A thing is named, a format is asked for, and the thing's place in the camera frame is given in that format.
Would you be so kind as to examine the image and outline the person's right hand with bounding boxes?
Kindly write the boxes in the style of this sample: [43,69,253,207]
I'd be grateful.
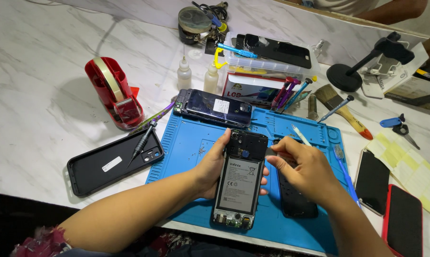
[265,136,345,208]

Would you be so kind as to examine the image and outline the person's left hand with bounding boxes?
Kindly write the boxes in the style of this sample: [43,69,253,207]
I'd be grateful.
[193,128,270,200]

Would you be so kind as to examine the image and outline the phone with battery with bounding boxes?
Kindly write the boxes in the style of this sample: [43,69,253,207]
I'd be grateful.
[210,128,269,231]

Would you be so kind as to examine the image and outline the blue silicone repair mat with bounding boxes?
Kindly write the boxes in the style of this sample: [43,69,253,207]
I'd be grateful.
[145,107,352,256]

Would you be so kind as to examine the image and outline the black phone back cover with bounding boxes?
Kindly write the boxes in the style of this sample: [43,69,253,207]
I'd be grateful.
[272,139,319,219]

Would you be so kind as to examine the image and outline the blue toothbrush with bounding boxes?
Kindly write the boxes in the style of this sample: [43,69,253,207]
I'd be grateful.
[333,144,362,210]

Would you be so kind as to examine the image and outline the white plastic spudger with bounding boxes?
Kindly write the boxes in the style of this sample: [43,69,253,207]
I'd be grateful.
[290,123,312,147]

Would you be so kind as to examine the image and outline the dark blue phone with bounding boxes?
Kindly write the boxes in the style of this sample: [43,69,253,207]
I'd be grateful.
[173,88,253,129]

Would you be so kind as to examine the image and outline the small brass metal cylinder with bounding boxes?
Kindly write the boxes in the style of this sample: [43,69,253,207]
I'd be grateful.
[307,93,319,121]

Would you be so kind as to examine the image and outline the black screen phone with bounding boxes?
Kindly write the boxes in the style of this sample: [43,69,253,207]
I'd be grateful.
[354,148,391,217]

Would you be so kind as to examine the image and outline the grey screwdriver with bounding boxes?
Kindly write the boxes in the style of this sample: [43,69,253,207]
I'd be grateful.
[317,94,355,124]

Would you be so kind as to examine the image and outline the black precision screwdriver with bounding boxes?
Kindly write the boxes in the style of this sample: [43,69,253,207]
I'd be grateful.
[126,119,158,168]

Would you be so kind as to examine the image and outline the purple green tweezers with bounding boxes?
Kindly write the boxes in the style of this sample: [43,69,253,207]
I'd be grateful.
[129,96,178,136]

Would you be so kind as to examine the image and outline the blue screwdriver black cap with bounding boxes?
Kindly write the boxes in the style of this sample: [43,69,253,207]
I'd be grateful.
[282,77,314,114]

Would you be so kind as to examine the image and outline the purple screwdriver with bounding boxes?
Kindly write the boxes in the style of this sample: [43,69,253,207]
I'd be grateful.
[277,79,302,111]

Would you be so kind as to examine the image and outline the red screwdriver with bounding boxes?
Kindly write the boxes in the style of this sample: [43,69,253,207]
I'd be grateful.
[271,76,294,110]

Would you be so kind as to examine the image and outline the white and red carton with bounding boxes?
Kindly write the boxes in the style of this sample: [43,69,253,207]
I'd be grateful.
[222,73,298,108]

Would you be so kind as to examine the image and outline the clear needle-tip glue bottle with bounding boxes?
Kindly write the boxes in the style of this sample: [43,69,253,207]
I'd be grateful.
[177,43,193,91]
[204,61,220,95]

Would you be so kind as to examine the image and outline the black phone holder stand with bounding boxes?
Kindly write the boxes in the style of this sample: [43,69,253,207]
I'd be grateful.
[326,31,416,93]

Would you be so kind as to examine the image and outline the yellow and white sticker sheet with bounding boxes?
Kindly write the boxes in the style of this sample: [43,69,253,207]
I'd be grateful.
[365,128,430,216]

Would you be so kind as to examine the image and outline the black phone case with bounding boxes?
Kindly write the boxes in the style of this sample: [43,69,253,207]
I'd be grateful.
[66,128,165,198]

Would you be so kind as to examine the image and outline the phone in red case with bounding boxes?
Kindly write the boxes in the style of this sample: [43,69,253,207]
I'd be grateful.
[381,184,424,257]

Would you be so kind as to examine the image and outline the yellow plastic box latch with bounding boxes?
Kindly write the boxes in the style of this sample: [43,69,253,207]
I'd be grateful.
[214,47,228,70]

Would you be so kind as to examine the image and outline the clear plastic parts box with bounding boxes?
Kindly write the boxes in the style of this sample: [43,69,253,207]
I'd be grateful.
[223,31,321,78]

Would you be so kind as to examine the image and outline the white printed package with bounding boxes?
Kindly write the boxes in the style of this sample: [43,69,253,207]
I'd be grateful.
[357,41,430,100]

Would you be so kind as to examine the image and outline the black cracked phone screen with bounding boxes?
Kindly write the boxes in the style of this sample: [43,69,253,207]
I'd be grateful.
[235,34,313,70]

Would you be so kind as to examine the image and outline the small clear glass bottle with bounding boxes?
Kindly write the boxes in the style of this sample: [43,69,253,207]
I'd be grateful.
[312,39,325,58]

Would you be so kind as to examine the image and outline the light blue screwdriver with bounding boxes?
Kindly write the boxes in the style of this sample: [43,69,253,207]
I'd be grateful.
[217,42,258,60]

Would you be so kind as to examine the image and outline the red tape dispenser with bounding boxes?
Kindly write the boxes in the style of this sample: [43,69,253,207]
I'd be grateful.
[84,56,145,131]

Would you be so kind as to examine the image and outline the magnifier helping-hand stand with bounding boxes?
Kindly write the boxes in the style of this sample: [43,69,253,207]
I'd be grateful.
[177,2,230,56]

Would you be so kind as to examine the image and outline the person's maroon clothing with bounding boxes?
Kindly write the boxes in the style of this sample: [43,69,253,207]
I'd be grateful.
[11,226,73,257]

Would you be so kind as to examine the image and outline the wooden handle paint brush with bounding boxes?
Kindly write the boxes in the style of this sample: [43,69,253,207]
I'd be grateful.
[314,84,374,141]

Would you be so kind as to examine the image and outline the blue handle small scissors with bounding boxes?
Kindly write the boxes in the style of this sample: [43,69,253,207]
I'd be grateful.
[379,113,421,151]

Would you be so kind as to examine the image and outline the blue handle soldering iron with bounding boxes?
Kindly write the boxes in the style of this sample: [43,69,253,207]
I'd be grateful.
[191,1,224,29]

